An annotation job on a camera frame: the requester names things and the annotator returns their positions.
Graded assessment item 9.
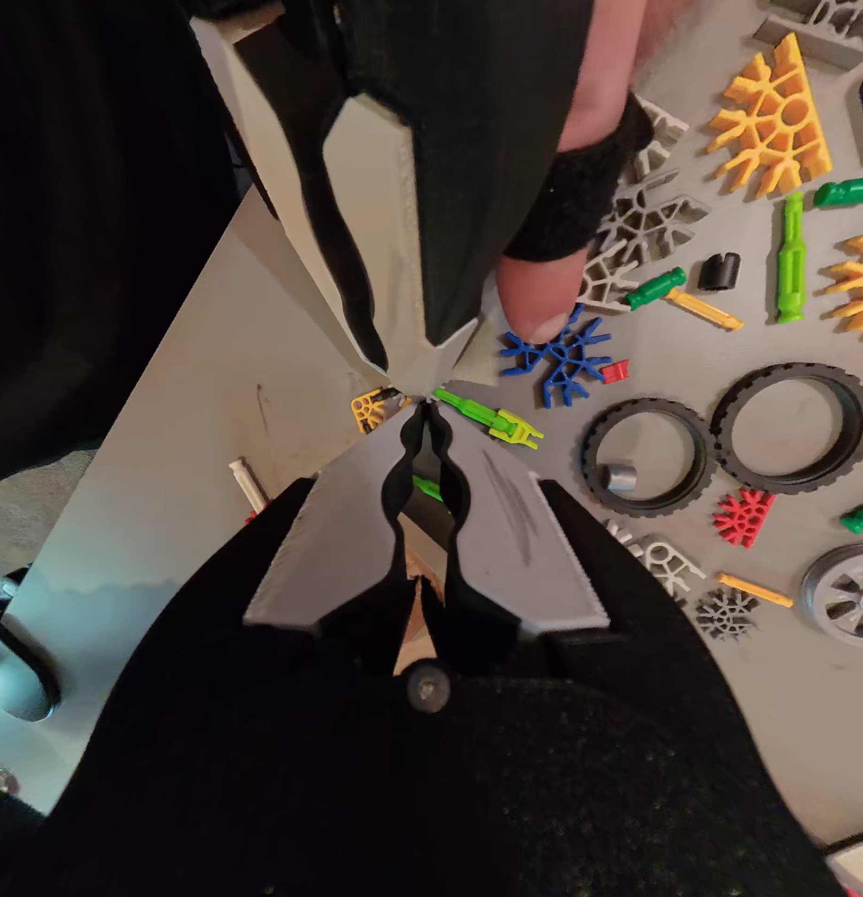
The small dark grey snowflake connector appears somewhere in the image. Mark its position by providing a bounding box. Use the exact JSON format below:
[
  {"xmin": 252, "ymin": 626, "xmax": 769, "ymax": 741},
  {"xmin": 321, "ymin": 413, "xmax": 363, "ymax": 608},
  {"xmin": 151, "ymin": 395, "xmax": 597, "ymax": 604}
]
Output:
[{"xmin": 694, "ymin": 587, "xmax": 758, "ymax": 642}]

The light green rod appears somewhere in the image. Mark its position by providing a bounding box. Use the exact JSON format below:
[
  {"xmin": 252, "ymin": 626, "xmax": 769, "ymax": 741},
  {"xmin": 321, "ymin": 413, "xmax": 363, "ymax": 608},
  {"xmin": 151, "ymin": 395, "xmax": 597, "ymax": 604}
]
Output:
[{"xmin": 777, "ymin": 192, "xmax": 807, "ymax": 325}]

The light grey connector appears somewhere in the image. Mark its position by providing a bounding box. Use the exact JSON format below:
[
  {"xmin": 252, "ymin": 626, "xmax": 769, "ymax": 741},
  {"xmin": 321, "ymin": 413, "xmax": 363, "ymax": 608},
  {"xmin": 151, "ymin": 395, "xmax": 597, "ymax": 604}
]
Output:
[
  {"xmin": 578, "ymin": 242, "xmax": 642, "ymax": 314},
  {"xmin": 631, "ymin": 94, "xmax": 690, "ymax": 185},
  {"xmin": 638, "ymin": 534, "xmax": 707, "ymax": 597}
]

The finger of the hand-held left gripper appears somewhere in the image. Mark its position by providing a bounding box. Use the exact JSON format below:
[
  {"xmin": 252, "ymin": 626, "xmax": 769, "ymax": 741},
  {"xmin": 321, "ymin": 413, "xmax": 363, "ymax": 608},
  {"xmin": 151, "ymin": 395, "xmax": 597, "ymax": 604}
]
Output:
[
  {"xmin": 190, "ymin": 0, "xmax": 378, "ymax": 367},
  {"xmin": 301, "ymin": 93, "xmax": 500, "ymax": 402}
]

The grey wheel hub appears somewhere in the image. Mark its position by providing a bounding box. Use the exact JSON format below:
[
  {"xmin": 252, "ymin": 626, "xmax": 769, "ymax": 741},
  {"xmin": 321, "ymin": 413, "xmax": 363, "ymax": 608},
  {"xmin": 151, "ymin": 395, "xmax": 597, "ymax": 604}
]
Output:
[{"xmin": 799, "ymin": 543, "xmax": 863, "ymax": 647}]

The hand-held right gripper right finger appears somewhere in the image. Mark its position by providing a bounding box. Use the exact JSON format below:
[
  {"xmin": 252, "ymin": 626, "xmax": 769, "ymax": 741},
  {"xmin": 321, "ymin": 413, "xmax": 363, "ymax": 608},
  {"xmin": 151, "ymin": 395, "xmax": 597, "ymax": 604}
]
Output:
[{"xmin": 431, "ymin": 405, "xmax": 611, "ymax": 637}]

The person's black garment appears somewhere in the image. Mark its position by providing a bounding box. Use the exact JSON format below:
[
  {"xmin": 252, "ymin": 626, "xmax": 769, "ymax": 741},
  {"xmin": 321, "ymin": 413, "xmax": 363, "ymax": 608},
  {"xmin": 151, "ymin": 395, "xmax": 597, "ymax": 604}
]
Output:
[{"xmin": 0, "ymin": 0, "xmax": 292, "ymax": 491}]

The yellow fan connector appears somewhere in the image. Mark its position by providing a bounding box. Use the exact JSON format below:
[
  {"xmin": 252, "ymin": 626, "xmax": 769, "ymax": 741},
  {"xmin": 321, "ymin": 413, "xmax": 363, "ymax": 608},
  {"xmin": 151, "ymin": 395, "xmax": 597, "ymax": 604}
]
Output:
[
  {"xmin": 820, "ymin": 235, "xmax": 863, "ymax": 342},
  {"xmin": 706, "ymin": 31, "xmax": 834, "ymax": 200}
]

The large blue connector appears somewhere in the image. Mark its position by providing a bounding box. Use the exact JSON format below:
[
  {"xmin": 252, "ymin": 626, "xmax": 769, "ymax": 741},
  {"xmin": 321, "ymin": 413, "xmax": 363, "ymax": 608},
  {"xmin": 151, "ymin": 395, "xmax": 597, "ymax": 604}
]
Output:
[{"xmin": 500, "ymin": 303, "xmax": 613, "ymax": 409}]

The short yellow rod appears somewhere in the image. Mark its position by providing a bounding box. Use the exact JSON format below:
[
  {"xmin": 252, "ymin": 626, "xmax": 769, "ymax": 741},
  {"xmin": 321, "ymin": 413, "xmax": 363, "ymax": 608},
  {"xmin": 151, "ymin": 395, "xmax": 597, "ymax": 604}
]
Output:
[
  {"xmin": 666, "ymin": 289, "xmax": 745, "ymax": 332},
  {"xmin": 716, "ymin": 572, "xmax": 794, "ymax": 608}
]

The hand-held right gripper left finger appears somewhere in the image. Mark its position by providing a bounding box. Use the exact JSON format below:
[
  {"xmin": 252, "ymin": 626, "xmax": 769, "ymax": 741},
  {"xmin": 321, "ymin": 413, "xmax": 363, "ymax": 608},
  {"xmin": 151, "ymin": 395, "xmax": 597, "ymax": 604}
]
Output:
[{"xmin": 242, "ymin": 405, "xmax": 424, "ymax": 629}]

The white rod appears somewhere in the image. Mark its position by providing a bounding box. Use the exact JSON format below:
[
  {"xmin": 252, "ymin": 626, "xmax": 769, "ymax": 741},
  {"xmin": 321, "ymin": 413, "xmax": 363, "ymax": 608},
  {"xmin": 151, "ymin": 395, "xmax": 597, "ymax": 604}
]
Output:
[{"xmin": 228, "ymin": 459, "xmax": 270, "ymax": 516}]

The small black clip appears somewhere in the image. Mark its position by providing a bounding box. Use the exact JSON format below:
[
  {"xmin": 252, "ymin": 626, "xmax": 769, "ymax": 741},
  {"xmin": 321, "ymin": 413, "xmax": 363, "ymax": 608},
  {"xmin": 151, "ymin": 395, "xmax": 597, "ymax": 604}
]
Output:
[{"xmin": 698, "ymin": 252, "xmax": 742, "ymax": 292}]

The person's left hand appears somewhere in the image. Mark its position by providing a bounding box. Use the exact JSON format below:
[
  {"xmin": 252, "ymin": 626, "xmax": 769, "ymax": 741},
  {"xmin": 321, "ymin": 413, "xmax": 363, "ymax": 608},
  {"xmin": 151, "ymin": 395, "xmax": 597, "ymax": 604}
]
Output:
[{"xmin": 494, "ymin": 0, "xmax": 749, "ymax": 346}]

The black rubber tire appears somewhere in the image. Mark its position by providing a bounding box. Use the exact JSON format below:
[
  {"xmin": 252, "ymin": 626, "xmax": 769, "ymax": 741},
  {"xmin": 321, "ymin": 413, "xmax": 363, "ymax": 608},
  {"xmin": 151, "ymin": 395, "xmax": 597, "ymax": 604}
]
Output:
[
  {"xmin": 710, "ymin": 361, "xmax": 863, "ymax": 495},
  {"xmin": 580, "ymin": 397, "xmax": 716, "ymax": 520}
]

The grey stacked connector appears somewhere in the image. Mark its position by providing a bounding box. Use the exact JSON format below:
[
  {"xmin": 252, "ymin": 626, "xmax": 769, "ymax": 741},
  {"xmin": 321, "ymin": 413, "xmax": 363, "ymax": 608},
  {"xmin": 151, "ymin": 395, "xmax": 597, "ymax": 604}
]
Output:
[{"xmin": 752, "ymin": 0, "xmax": 863, "ymax": 72}]

